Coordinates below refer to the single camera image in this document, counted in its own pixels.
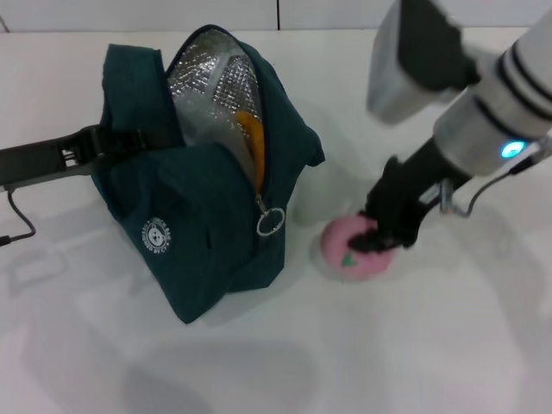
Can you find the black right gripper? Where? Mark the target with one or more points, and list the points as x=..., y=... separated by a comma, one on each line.
x=409, y=194

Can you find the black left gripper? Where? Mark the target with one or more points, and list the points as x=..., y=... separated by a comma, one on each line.
x=43, y=159

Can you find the pink peach toy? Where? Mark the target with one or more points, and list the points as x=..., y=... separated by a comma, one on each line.
x=340, y=241

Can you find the dark teal insulated lunch bag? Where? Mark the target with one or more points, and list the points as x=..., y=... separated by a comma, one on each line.
x=202, y=215

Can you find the yellow banana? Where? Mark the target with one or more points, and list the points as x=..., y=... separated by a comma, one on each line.
x=254, y=138

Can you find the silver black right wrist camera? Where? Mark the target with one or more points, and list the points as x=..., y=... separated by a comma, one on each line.
x=414, y=56

